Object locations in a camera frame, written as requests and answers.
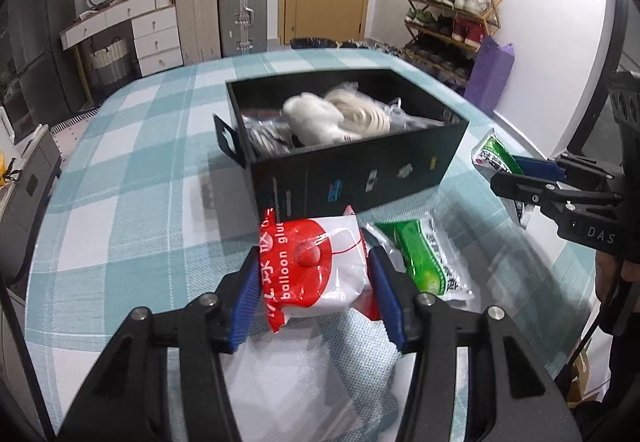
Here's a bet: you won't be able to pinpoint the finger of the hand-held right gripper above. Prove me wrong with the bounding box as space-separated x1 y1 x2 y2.
512 153 623 184
490 171 567 219

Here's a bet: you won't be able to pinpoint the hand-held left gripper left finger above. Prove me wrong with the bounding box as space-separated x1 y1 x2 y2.
57 249 264 442

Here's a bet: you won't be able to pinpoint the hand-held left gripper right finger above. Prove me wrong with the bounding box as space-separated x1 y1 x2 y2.
367 247 583 442

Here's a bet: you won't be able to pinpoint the green and white packet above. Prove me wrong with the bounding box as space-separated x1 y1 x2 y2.
367 216 475 308
471 129 534 229

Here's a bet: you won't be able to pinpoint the red and white packet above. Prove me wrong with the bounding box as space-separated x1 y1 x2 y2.
258 205 384 334

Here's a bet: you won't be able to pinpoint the black cardboard box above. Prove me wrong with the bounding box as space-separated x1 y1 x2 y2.
212 69 471 219

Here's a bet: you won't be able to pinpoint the striped white sock packet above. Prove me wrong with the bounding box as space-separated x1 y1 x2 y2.
248 119 297 158

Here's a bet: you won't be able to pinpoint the bagged cream rope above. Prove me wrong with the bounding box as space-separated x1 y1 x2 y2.
322 81 404 138

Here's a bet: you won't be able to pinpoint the white plush toy keychain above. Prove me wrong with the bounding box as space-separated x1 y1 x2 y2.
281 93 366 147

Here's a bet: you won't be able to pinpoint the white foam piece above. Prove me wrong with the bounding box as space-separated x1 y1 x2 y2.
222 307 419 442

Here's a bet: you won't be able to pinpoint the purple bag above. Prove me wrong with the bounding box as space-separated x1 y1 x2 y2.
464 36 516 116

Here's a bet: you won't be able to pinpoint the grey side cabinet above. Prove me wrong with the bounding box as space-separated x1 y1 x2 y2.
0 127 64 244

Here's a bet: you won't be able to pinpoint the dark slippers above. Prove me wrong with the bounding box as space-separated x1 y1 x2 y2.
290 37 372 51

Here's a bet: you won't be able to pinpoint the yellow plastic bag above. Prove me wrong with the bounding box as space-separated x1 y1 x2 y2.
0 152 22 189

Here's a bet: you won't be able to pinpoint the woven laundry basket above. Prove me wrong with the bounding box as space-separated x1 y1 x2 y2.
89 38 132 86

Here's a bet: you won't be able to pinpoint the white desk with drawers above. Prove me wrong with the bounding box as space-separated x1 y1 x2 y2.
60 0 184 79

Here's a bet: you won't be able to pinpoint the beige suitcase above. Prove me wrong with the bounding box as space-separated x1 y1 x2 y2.
175 0 223 66

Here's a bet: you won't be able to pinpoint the silver suitcase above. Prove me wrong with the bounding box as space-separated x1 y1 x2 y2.
217 0 271 57

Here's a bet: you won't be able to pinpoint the grey refrigerator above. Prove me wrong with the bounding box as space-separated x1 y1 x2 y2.
6 0 96 143

